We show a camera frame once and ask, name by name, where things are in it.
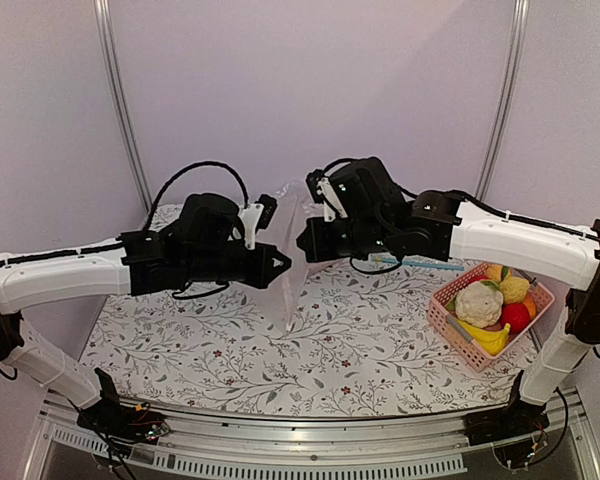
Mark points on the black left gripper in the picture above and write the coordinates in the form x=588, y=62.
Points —
x=259, y=276

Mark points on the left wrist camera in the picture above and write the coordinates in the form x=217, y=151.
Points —
x=256, y=216

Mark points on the yellow toy lemon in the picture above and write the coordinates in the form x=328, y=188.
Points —
x=514, y=289

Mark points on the aluminium front rail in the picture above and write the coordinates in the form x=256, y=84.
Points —
x=207, y=444

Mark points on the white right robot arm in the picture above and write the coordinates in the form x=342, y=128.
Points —
x=454, y=225

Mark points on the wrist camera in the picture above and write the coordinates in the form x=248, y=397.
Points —
x=322, y=192
x=256, y=216

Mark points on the clear bag at back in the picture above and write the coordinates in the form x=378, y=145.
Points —
x=296, y=190

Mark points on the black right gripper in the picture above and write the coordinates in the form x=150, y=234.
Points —
x=315, y=251

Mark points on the yellow toy banana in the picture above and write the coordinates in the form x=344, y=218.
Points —
x=493, y=342

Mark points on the left aluminium post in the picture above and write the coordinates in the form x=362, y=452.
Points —
x=116, y=86

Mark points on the right aluminium post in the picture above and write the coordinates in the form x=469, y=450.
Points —
x=506, y=96

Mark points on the pink plastic basket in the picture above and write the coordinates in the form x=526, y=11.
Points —
x=441, y=316

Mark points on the clear zip top bag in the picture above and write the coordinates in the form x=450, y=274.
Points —
x=290, y=221

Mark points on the aluminium post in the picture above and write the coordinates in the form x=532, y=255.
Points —
x=116, y=86
x=506, y=96

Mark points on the white toy cauliflower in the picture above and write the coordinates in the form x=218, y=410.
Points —
x=479, y=304

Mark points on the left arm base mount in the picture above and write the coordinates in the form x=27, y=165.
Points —
x=120, y=417

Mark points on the orange toy fruit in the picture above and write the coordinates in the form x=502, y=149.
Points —
x=530, y=305

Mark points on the floral tablecloth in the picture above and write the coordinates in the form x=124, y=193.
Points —
x=357, y=345

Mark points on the red toy apple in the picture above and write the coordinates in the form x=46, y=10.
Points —
x=516, y=316

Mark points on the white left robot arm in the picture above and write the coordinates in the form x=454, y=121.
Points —
x=36, y=279

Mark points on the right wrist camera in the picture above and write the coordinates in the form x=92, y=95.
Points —
x=322, y=192

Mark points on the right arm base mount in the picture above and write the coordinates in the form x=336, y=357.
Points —
x=515, y=418

